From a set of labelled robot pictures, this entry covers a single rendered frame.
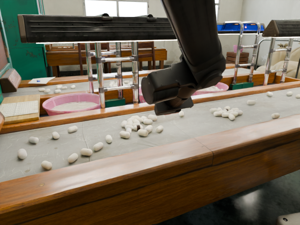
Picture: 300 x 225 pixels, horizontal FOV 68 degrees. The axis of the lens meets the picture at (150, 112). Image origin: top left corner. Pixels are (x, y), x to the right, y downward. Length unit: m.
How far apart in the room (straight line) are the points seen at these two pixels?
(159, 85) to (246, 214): 1.32
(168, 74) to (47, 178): 0.35
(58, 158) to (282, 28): 1.03
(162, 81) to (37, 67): 3.09
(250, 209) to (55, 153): 1.29
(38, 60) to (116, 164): 2.96
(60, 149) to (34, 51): 2.78
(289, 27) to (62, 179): 1.09
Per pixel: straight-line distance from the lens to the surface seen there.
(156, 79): 0.42
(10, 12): 3.44
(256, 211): 1.66
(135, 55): 0.95
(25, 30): 0.70
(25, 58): 3.45
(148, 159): 0.58
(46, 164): 0.63
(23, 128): 0.89
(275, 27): 1.16
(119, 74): 1.19
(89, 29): 0.71
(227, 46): 7.43
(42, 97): 1.19
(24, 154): 0.70
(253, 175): 0.81
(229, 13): 7.38
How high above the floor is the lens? 1.08
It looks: 21 degrees down
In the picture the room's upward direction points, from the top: straight up
